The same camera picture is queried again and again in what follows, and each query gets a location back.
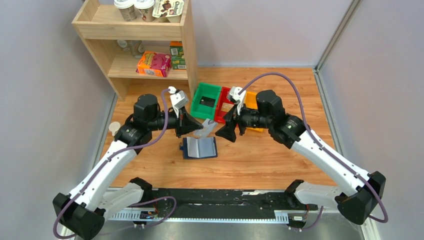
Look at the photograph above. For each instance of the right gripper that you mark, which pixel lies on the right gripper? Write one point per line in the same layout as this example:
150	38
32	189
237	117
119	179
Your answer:
232	117

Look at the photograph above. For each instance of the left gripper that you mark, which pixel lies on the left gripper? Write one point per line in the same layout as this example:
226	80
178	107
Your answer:
188	124

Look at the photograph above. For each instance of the white credit card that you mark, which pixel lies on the white credit card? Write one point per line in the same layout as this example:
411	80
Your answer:
207	127

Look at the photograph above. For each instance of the navy blue card holder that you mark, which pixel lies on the navy blue card holder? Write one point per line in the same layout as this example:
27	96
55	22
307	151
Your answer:
198	148

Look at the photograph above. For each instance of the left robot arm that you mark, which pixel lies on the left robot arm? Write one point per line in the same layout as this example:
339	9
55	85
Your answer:
86	208

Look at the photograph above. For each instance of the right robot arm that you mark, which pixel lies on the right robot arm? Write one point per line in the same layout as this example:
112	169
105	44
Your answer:
357	193

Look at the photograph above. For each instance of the gold card in bin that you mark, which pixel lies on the gold card in bin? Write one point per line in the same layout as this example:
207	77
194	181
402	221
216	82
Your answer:
226	107

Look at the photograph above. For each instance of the black card in bin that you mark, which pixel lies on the black card in bin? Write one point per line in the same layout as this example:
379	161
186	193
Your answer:
207	101

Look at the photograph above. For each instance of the green plastic bin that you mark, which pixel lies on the green plastic bin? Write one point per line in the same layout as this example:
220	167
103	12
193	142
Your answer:
200	111

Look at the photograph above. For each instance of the red plastic bin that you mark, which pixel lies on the red plastic bin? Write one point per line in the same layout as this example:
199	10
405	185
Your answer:
218	115

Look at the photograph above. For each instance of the yellow plastic bin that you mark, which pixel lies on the yellow plastic bin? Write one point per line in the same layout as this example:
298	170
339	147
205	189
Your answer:
251	103

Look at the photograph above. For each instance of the orange pink snack box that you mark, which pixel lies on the orange pink snack box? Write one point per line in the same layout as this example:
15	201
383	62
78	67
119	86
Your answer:
155	64

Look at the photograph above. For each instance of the green liquid bottle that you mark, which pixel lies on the green liquid bottle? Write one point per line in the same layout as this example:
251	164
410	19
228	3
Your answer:
114	127

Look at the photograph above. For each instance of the green juice carton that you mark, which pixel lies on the green juice carton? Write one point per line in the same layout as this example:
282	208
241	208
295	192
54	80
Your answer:
178	61

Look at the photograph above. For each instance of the clear bottle on shelf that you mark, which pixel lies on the clear bottle on shelf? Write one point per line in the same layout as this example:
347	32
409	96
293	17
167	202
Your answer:
135	47

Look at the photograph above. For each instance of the wooden shelf unit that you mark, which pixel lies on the wooden shelf unit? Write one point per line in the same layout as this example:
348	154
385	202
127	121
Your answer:
101	26

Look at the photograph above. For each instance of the chocolate pudding cup pack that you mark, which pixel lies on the chocolate pudding cup pack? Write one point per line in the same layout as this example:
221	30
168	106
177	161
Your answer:
172	10

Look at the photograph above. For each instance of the white lidded cup right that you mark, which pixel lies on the white lidded cup right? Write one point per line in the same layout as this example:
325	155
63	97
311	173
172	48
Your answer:
145	7

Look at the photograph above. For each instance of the white lidded cup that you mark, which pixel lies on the white lidded cup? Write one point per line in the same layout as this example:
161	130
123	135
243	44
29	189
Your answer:
145	7
126	9

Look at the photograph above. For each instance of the white lidded cup left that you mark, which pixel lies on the white lidded cup left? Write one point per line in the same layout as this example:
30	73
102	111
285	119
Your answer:
126	9

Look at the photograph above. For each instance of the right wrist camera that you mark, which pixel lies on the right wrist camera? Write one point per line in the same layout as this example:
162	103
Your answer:
236	95

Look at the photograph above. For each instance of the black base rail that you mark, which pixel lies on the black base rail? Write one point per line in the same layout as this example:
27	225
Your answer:
190	203

